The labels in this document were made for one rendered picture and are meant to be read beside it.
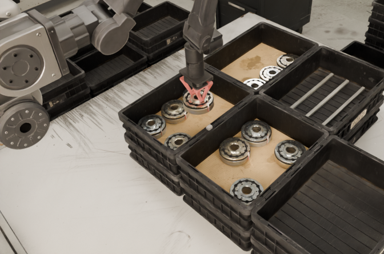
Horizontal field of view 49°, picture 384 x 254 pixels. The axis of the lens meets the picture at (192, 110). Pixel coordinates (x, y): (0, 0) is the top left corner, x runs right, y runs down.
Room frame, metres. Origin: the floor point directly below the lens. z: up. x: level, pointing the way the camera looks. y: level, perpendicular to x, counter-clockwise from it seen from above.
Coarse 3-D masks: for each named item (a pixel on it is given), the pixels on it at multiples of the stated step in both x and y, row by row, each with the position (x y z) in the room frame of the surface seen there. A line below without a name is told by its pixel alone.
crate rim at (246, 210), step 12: (252, 96) 1.10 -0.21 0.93; (240, 108) 1.05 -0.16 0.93; (300, 120) 0.96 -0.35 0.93; (324, 132) 0.90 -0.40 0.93; (192, 144) 0.91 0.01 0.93; (180, 156) 0.86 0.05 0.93; (300, 156) 0.81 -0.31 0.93; (192, 168) 0.81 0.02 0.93; (288, 168) 0.77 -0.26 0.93; (204, 180) 0.76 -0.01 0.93; (276, 180) 0.73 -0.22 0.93; (216, 192) 0.72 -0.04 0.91; (228, 192) 0.71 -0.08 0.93; (264, 192) 0.70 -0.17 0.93; (240, 204) 0.66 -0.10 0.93; (252, 204) 0.66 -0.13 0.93
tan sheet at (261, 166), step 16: (272, 128) 1.04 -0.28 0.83; (272, 144) 0.96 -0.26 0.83; (208, 160) 0.92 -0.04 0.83; (256, 160) 0.90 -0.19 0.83; (272, 160) 0.89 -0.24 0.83; (208, 176) 0.85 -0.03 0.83; (224, 176) 0.85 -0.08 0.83; (240, 176) 0.84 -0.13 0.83; (256, 176) 0.83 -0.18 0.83; (272, 176) 0.82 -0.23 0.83
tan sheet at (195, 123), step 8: (216, 96) 1.24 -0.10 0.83; (216, 104) 1.20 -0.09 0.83; (224, 104) 1.19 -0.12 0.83; (232, 104) 1.19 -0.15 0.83; (160, 112) 1.18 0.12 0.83; (208, 112) 1.16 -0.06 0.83; (216, 112) 1.15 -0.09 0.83; (224, 112) 1.15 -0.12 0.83; (192, 120) 1.12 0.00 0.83; (200, 120) 1.12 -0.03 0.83; (208, 120) 1.11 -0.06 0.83; (168, 128) 1.09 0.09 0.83; (176, 128) 1.09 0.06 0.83; (184, 128) 1.08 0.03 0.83; (192, 128) 1.08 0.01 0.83; (200, 128) 1.07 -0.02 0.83; (192, 136) 1.04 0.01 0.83
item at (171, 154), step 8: (216, 72) 1.26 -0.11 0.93; (168, 80) 1.25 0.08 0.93; (232, 80) 1.21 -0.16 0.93; (160, 88) 1.21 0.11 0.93; (240, 88) 1.16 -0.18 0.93; (144, 96) 1.17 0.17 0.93; (248, 96) 1.11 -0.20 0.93; (240, 104) 1.07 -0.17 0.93; (120, 112) 1.09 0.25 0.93; (128, 120) 1.05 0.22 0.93; (216, 120) 1.00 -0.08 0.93; (136, 128) 1.01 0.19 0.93; (144, 136) 0.97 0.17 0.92; (152, 136) 0.96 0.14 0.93; (152, 144) 0.94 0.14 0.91; (160, 144) 0.92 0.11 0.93; (184, 144) 0.91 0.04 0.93; (168, 152) 0.88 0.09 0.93; (176, 152) 0.88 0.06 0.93
